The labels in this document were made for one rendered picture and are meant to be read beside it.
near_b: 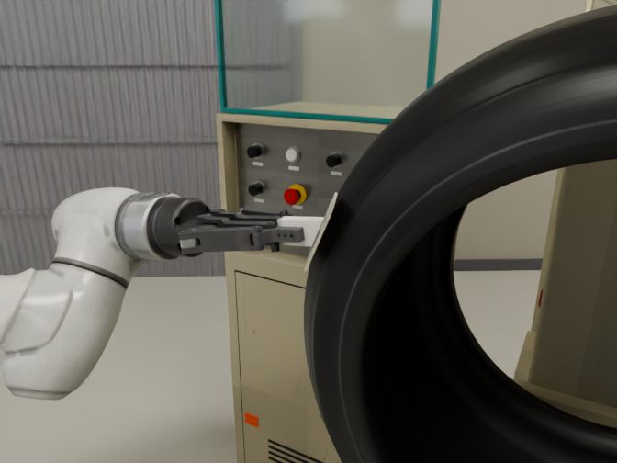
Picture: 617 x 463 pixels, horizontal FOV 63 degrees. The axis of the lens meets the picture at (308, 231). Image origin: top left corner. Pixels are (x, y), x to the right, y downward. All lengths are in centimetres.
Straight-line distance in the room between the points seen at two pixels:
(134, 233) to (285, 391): 95
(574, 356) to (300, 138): 77
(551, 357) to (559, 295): 10
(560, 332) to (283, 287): 76
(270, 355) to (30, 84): 248
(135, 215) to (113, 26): 268
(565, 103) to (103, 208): 55
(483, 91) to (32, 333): 55
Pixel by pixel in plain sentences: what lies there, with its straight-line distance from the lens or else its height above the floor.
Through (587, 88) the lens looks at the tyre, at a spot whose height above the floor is 139.
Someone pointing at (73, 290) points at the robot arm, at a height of 114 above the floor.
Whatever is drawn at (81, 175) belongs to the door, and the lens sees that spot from 347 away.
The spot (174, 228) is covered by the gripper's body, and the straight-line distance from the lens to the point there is 63.
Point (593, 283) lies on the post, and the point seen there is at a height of 113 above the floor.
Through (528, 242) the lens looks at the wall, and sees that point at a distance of 376.
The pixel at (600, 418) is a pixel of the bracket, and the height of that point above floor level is 94.
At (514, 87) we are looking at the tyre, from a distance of 35.
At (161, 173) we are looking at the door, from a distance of 331.
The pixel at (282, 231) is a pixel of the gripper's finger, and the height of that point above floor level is 123.
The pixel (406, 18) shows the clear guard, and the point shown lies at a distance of 112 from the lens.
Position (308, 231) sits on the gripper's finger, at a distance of 54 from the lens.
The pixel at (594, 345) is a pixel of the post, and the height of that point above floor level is 104.
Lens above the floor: 141
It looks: 19 degrees down
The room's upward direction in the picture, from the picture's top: straight up
